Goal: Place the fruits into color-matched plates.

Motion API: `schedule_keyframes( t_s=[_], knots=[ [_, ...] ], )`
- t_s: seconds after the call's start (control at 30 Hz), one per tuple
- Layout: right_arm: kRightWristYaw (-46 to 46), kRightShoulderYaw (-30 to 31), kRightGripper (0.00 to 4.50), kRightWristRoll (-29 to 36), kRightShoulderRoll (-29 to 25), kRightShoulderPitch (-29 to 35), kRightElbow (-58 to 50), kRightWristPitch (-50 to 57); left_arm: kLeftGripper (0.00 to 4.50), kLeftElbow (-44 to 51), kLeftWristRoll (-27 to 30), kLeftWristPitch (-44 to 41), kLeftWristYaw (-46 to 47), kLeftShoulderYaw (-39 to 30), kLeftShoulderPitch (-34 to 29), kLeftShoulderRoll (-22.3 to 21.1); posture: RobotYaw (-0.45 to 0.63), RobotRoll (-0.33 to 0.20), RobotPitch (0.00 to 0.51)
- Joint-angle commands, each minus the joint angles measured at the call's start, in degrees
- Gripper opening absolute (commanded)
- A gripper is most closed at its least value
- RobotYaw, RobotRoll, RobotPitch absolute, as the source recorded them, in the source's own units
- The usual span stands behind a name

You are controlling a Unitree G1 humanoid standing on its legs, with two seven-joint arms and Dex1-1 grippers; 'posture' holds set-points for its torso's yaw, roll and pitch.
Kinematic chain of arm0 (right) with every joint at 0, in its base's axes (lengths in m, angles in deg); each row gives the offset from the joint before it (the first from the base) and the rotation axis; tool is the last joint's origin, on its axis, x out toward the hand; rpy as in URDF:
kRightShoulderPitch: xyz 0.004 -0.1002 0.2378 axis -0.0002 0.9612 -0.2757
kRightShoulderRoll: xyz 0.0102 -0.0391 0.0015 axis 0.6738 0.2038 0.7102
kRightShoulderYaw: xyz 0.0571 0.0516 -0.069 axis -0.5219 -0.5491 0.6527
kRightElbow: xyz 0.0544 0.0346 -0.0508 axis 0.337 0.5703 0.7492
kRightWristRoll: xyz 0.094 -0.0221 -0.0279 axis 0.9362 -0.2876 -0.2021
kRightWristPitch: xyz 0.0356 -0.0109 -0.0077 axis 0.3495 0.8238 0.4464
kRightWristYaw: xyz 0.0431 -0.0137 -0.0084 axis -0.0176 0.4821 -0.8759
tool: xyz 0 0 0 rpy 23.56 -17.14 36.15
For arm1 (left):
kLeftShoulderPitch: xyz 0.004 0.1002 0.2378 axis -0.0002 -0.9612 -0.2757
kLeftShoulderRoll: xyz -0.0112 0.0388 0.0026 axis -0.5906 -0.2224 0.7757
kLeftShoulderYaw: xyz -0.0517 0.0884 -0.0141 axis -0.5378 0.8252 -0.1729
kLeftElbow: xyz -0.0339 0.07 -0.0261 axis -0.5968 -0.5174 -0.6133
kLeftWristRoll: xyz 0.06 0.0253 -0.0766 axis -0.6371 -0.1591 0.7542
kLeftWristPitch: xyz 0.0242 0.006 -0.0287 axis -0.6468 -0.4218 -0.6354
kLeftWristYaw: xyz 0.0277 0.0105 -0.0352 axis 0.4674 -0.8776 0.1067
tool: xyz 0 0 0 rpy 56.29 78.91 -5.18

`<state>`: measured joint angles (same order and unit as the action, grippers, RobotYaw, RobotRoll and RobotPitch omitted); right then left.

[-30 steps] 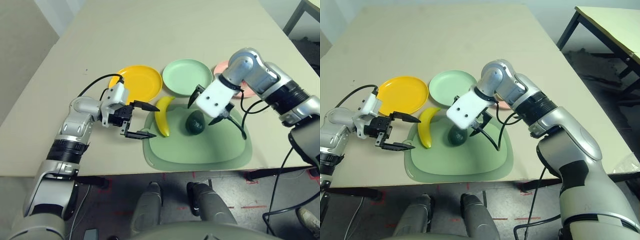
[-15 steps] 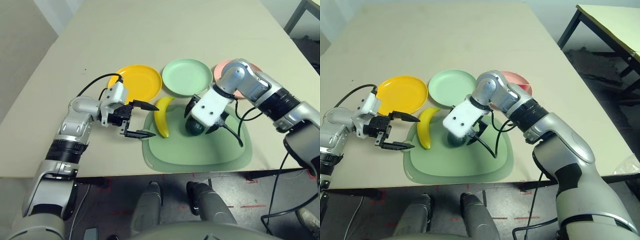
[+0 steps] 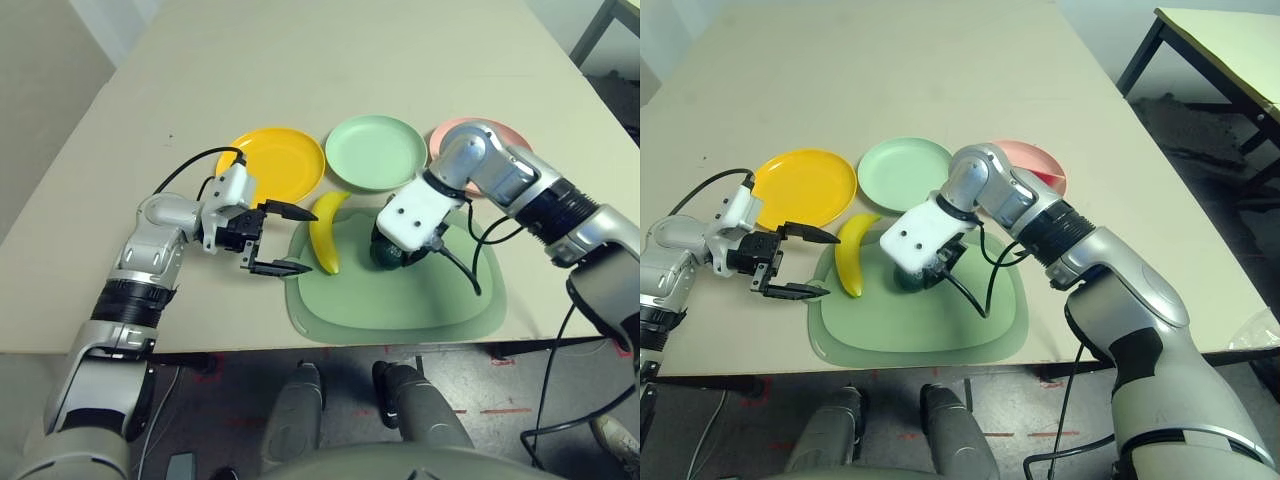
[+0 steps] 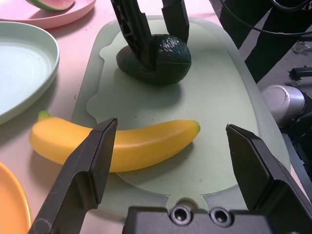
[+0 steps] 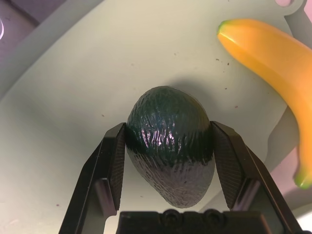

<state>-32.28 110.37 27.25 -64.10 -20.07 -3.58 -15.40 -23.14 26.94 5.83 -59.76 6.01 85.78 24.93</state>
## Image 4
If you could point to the dark green toy avocado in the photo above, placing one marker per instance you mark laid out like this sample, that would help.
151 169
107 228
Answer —
170 65

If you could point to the mint green plastic plate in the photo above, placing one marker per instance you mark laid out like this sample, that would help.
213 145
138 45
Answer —
22 73

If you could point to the green silicone cutting mat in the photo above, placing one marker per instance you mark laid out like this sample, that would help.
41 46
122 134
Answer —
207 102

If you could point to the bystander legs black trousers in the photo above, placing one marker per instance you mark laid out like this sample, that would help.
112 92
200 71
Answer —
253 48

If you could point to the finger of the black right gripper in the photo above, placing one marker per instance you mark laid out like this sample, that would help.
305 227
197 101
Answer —
132 29
175 17

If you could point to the pink plastic plate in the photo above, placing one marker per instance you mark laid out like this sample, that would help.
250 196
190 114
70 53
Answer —
61 18

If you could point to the yellow toy banana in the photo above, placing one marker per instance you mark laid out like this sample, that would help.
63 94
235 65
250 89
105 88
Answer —
151 143

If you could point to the yellow plastic plate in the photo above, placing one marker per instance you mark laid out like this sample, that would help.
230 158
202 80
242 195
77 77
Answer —
12 207

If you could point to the black wheeled stand frame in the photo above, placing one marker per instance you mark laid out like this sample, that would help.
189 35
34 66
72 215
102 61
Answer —
302 73

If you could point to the red toy watermelon slice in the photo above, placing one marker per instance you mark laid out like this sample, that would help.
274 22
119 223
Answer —
51 4

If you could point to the grey black robot torso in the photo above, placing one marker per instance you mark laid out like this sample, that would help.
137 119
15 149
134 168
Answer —
282 102

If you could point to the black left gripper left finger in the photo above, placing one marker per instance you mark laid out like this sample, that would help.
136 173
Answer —
80 175

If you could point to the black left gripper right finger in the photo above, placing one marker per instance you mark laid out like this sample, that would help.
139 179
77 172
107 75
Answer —
253 170

